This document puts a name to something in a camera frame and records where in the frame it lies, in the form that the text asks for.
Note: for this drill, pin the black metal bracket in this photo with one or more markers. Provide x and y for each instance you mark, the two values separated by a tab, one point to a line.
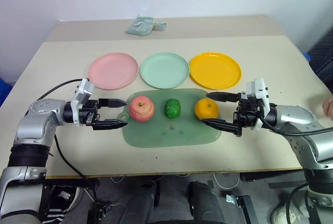
240	204

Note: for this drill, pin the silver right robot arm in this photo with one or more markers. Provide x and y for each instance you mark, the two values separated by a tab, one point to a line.
299	120

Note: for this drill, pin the light green plate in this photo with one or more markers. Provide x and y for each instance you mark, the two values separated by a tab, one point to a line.
164	70

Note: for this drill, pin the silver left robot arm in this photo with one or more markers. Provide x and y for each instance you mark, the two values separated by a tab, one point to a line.
39	120

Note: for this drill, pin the green cutting mat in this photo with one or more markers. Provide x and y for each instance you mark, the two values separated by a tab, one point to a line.
169	133

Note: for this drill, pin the green fruit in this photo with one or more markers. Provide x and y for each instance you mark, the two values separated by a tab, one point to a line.
172	108

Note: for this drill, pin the dark rounded robot leg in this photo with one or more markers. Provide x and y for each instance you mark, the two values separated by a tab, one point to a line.
206	203
140	203

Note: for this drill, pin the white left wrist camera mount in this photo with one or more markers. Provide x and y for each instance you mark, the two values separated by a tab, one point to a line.
82	96

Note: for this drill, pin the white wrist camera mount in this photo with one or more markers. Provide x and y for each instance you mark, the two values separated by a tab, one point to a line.
82	96
258	96

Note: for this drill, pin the pink plate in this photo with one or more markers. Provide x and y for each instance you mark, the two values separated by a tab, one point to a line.
113	71

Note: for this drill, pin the blue box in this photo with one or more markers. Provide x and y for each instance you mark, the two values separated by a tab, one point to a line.
307	57

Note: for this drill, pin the bare person hand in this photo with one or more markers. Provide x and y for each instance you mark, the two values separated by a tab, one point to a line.
328	108

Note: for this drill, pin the yellow plate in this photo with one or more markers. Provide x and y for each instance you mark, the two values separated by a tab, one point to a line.
215	70

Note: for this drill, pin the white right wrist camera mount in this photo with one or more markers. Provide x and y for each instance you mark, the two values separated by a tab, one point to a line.
258	96

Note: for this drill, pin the blue crate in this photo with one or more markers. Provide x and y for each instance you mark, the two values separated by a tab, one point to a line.
4	89

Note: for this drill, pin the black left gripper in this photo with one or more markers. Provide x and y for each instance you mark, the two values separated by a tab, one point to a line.
89	113

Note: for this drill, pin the red apple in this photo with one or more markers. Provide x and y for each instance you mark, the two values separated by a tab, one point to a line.
141	108

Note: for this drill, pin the black and white sneaker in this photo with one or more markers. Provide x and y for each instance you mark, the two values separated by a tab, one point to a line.
62	203

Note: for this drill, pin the orange fruit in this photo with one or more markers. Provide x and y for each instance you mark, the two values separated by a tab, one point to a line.
206	108

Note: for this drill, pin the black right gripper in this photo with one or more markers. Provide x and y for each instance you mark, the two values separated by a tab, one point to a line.
245	113

